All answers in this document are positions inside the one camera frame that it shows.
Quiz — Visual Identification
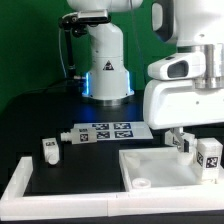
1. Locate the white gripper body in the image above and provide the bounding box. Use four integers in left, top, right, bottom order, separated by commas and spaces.
143, 80, 224, 130

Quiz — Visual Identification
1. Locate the white square tabletop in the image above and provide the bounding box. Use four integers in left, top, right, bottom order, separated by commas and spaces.
119, 147, 224, 192

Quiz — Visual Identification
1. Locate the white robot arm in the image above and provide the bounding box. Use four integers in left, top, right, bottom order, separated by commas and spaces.
67, 0, 224, 136

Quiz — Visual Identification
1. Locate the white sheet with markers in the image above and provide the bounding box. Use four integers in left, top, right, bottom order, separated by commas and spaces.
74, 121, 153, 141

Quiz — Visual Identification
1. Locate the white U-shaped fence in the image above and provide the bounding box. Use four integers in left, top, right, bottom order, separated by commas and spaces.
0, 157, 224, 221

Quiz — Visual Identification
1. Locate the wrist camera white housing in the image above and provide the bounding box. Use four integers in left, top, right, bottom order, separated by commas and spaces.
148, 52, 206, 81

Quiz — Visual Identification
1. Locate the black cable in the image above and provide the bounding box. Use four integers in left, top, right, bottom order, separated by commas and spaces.
6, 78, 84, 104

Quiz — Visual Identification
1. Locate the black camera stand pole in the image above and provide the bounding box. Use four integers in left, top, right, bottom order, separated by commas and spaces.
64, 30, 76, 78

